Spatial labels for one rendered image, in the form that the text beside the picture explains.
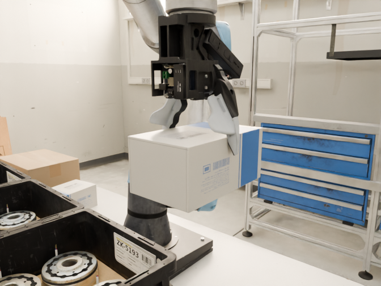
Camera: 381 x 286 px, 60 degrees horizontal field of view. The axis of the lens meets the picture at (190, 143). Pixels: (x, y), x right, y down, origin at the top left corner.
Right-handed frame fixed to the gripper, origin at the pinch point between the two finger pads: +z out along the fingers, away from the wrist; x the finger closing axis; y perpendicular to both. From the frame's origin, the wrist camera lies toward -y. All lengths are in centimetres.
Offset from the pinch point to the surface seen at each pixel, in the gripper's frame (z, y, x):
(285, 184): 65, -166, -55
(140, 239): 17.7, 5.1, -9.6
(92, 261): 24.5, 8.8, -20.2
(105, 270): 27.7, 6.2, -19.6
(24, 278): 24.7, 19.7, -25.2
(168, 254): 17.7, 5.5, -2.4
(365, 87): 2, -251, -30
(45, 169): 26, -18, -93
